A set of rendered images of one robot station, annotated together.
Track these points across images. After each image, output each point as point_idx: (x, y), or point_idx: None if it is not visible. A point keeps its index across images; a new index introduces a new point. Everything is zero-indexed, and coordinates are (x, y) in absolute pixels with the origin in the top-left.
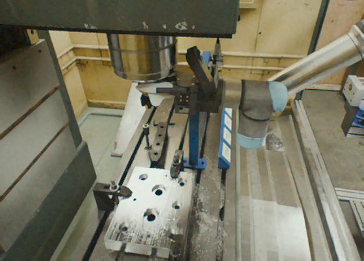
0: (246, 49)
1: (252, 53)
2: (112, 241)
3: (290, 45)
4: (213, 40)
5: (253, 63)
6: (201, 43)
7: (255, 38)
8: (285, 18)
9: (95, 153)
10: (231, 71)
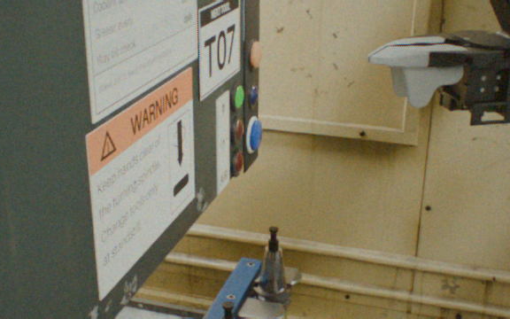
0: (391, 245)
1: (409, 258)
2: None
3: None
4: (301, 213)
5: (414, 286)
6: (269, 216)
7: (415, 219)
8: (495, 178)
9: None
10: (353, 299)
